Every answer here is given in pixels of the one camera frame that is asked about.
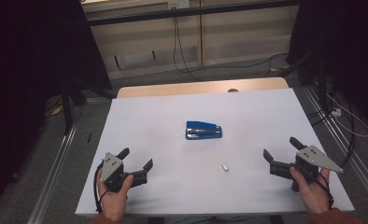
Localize black curtain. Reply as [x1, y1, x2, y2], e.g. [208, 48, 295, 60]
[0, 0, 113, 213]
[286, 0, 368, 132]

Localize hand-held gripper cable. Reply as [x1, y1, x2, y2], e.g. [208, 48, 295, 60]
[316, 172, 335, 209]
[92, 161, 110, 214]

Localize person's right hand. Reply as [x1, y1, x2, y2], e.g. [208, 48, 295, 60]
[290, 167, 332, 216]

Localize beige cabinet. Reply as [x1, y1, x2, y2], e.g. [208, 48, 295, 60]
[82, 0, 300, 80]

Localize white table cover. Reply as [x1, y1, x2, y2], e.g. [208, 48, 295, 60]
[75, 88, 355, 217]

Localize blue stapler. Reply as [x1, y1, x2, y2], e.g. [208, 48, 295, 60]
[185, 120, 223, 141]

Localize black horizontal bar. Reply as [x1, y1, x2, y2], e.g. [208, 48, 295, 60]
[87, 0, 300, 27]

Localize person's legs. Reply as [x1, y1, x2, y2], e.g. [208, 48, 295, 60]
[167, 215, 272, 224]

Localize right hand-held gripper cable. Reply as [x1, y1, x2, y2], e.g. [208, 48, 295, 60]
[316, 172, 335, 209]

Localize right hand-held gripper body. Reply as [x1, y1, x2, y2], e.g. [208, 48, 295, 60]
[269, 145, 345, 185]

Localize wall socket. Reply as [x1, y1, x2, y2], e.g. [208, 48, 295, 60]
[167, 0, 191, 9]

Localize left hand-held gripper cable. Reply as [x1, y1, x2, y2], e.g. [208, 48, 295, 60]
[92, 161, 110, 214]

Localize aluminium rail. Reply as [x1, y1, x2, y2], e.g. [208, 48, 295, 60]
[302, 85, 368, 203]
[26, 97, 111, 224]

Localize black stand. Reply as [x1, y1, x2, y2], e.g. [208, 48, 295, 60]
[60, 81, 118, 136]
[276, 49, 333, 116]

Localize black floor cable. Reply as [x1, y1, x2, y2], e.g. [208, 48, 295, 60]
[307, 90, 356, 169]

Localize person's left hand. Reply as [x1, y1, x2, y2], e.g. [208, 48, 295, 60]
[96, 167, 134, 222]

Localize wooden table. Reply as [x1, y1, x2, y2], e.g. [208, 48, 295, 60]
[116, 77, 290, 99]

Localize black hanging cable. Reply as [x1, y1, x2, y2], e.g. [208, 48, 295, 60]
[172, 16, 290, 82]

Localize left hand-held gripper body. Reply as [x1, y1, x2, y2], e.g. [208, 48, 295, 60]
[100, 151, 149, 193]

